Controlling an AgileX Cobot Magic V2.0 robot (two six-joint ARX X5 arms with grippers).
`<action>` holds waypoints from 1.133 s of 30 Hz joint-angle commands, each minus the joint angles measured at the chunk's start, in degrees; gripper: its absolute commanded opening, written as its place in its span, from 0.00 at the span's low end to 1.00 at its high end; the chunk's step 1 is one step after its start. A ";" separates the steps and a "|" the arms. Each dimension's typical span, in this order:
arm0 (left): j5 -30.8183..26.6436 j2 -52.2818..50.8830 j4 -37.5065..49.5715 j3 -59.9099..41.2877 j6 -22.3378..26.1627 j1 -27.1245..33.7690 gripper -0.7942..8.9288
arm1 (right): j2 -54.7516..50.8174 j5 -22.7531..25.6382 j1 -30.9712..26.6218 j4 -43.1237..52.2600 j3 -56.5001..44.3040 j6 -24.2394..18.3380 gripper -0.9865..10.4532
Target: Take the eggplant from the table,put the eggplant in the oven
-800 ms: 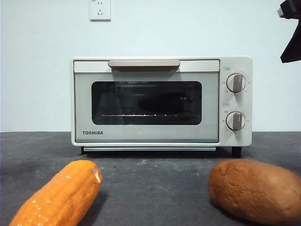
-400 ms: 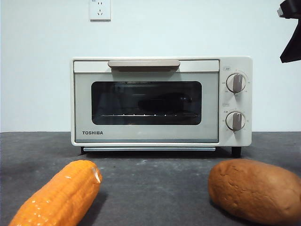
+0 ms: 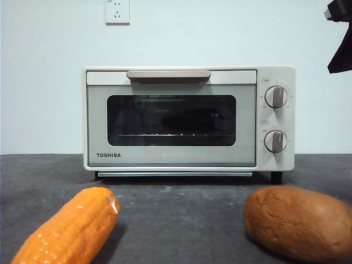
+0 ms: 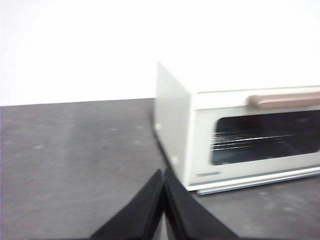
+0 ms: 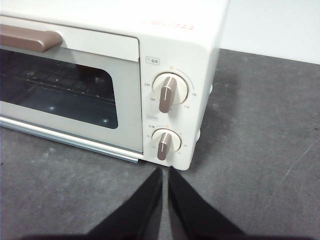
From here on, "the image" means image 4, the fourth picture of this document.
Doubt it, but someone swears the beige oven door handle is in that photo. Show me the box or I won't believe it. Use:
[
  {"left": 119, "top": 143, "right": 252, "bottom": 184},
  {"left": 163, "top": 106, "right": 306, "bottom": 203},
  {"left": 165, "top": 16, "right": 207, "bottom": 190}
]
[{"left": 247, "top": 91, "right": 320, "bottom": 110}]

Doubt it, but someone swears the wire oven rack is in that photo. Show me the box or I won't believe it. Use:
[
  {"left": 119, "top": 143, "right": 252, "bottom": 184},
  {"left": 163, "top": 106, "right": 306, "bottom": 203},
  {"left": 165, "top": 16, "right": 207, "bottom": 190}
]
[{"left": 211, "top": 129, "right": 320, "bottom": 153}]

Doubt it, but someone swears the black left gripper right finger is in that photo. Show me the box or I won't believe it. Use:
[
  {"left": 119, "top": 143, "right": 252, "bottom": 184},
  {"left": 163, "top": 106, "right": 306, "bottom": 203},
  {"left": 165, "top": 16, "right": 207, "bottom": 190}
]
[{"left": 163, "top": 168, "right": 239, "bottom": 240}]

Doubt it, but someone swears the white Toshiba toaster oven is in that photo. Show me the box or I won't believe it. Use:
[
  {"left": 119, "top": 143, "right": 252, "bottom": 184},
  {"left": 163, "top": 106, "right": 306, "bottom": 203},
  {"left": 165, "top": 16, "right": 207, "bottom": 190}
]
[{"left": 153, "top": 60, "right": 320, "bottom": 196}]

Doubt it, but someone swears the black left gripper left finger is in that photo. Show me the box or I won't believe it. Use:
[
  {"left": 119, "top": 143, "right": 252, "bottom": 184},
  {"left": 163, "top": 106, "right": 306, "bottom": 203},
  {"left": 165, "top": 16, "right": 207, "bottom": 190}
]
[{"left": 89, "top": 169, "right": 165, "bottom": 240}]

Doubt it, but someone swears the metal oven crumb tray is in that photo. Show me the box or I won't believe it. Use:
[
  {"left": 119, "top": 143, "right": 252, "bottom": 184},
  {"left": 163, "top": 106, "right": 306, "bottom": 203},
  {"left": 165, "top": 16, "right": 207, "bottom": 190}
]
[{"left": 197, "top": 176, "right": 320, "bottom": 196}]

